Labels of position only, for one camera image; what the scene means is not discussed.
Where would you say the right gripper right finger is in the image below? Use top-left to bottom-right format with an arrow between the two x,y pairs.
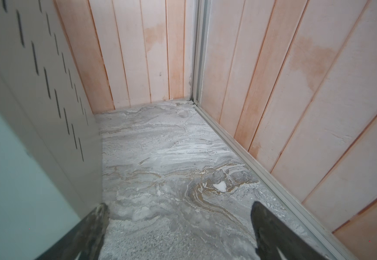
251,201 -> 325,260

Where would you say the grey metal cabinet box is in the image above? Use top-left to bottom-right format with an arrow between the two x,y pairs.
0,1 -> 101,260

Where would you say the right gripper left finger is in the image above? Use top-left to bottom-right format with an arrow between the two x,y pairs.
38,203 -> 109,260

